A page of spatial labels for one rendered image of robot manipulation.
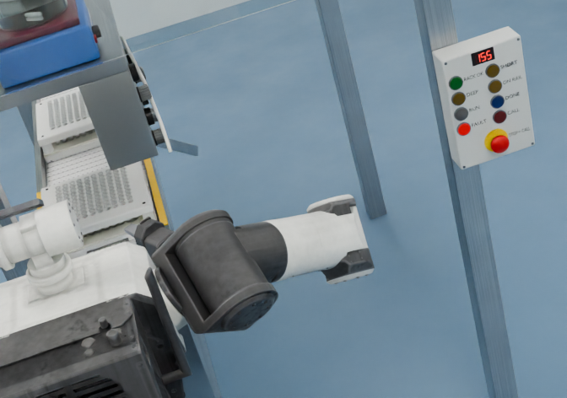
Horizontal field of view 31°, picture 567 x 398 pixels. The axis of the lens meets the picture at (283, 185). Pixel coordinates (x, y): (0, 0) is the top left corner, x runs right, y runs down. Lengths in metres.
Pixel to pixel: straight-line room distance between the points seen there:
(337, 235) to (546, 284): 1.71
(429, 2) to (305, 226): 0.74
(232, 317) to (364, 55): 3.47
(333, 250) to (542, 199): 2.08
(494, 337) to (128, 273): 1.35
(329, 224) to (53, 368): 0.48
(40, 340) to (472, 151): 1.14
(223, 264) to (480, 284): 1.17
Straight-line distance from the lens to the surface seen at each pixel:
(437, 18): 2.13
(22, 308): 1.45
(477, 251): 2.43
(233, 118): 4.54
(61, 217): 1.39
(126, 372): 1.30
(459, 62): 2.12
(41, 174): 2.66
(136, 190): 2.36
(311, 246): 1.51
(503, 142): 2.20
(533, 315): 3.10
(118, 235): 2.31
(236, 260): 1.41
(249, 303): 1.39
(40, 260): 1.42
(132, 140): 2.14
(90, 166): 2.69
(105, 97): 2.10
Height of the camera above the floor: 2.00
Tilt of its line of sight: 31 degrees down
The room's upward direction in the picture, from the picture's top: 16 degrees counter-clockwise
